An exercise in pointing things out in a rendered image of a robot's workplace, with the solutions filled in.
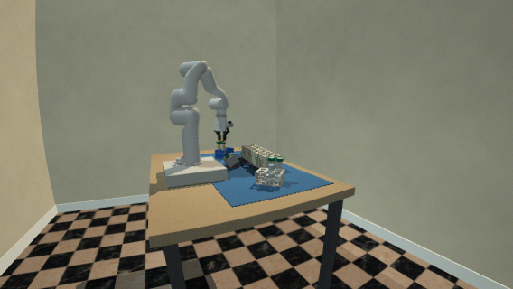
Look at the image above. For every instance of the beige box with green button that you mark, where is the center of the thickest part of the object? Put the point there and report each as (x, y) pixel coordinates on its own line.
(232, 161)

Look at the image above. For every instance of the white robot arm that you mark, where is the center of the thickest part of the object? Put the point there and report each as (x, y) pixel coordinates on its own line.
(190, 116)

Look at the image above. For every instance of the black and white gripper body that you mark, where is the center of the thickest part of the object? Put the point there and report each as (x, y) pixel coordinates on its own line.
(221, 124)

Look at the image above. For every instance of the blue flat mat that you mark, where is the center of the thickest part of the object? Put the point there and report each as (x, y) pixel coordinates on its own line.
(241, 189)

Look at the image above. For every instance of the blue tube rack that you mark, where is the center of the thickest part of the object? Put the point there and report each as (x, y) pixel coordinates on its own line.
(220, 154)

